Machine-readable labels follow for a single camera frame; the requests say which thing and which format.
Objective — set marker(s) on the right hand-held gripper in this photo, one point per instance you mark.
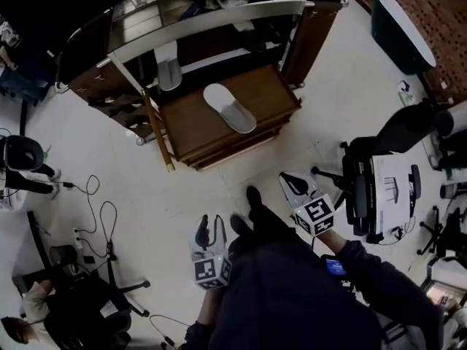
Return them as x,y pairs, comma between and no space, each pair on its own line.
315,213

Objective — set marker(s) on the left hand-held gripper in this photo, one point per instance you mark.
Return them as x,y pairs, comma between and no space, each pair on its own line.
211,270

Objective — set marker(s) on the white grey-toed slipper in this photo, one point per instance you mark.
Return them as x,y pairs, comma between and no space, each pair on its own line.
228,108
168,68

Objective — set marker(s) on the brown wooden shoe rack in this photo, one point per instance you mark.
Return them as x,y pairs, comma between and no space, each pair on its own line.
189,122

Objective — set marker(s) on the brown wooden shelf cabinet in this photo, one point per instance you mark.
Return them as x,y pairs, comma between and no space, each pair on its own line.
204,20

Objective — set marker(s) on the person's left forearm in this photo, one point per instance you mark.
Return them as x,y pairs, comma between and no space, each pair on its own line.
211,308

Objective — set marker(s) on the person's right forearm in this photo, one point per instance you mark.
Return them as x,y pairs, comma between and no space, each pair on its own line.
361,261

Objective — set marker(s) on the person's dark trousers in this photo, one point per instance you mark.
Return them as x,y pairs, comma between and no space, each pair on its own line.
273,224

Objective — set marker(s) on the blue-screen device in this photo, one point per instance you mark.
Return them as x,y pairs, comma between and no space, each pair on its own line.
333,266

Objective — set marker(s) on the white cardboard box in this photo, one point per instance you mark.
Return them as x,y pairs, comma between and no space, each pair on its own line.
392,191

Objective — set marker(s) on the person's dark jacket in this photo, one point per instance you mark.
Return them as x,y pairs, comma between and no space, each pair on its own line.
292,305

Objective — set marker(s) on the wooden pole with brass tip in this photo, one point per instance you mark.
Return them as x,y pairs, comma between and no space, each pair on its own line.
157,130

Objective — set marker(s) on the white power strip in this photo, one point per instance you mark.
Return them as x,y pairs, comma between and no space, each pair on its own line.
77,239

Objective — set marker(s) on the black swivel office chair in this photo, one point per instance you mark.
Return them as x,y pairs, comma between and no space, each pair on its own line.
91,305

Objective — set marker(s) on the black star-base chair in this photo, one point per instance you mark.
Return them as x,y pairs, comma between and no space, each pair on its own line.
445,232

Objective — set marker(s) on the dark green white-rimmed tub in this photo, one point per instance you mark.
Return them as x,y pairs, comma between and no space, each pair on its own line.
394,31

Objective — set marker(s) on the dark blue crate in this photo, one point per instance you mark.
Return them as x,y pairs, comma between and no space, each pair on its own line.
22,82

